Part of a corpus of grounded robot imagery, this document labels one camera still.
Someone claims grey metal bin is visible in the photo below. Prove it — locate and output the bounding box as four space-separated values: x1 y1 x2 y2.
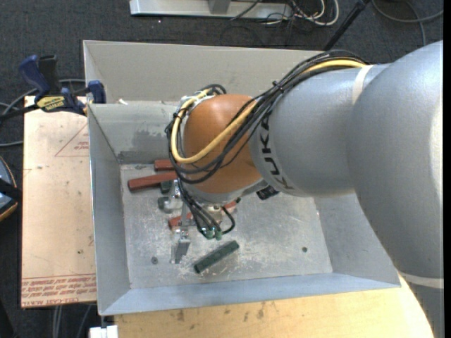
82 39 402 317

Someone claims brown cardboard board, red print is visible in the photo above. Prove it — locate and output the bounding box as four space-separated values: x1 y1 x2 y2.
20 95 98 309

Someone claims black cylinder on white bracket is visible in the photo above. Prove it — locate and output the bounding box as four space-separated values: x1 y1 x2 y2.
256 184 278 201

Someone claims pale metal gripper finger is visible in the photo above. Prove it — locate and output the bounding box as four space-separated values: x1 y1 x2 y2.
178 229 192 261
170 228 185 265

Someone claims red-brown flat block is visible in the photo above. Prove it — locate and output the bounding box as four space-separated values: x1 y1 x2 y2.
153 158 176 173
168 201 237 230
127 172 179 193

